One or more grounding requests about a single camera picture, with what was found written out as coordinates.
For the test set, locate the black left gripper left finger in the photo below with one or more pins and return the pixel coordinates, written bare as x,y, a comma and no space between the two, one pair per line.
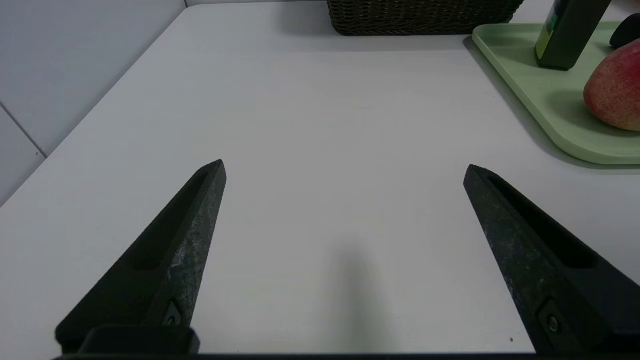
150,280

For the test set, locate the light green plastic tray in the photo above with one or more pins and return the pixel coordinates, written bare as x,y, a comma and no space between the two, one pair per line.
550,100

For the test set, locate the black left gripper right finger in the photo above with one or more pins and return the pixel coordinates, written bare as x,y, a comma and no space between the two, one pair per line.
560,290

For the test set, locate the dark brown wicker basket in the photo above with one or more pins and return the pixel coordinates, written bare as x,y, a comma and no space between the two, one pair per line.
425,15

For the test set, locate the red peach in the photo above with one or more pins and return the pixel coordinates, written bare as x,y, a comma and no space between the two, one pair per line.
617,90

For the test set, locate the dark green spray bottle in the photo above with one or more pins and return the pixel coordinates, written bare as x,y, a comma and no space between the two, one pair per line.
570,35

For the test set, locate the black glasses case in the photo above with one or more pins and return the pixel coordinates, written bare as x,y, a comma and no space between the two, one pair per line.
629,32

